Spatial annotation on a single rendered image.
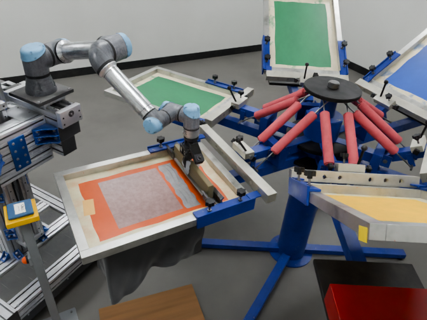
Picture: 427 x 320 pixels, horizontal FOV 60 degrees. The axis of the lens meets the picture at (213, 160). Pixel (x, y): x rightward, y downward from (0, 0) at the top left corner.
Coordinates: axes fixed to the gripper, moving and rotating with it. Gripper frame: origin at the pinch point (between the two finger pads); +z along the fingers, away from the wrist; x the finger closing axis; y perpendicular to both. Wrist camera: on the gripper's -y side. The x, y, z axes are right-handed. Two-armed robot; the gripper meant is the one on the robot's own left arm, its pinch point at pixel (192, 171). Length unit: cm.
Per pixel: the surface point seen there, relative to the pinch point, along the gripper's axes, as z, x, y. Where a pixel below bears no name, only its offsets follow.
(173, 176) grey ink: 4.9, 7.4, 5.9
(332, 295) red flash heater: -9, -7, -88
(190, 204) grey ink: 4.9, 8.8, -16.1
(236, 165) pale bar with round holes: -1.8, -21.3, -6.6
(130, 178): 5.2, 27.2, 14.4
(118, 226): 5.2, 42.5, -15.2
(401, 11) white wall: 1, -412, 203
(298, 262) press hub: 100, -82, -12
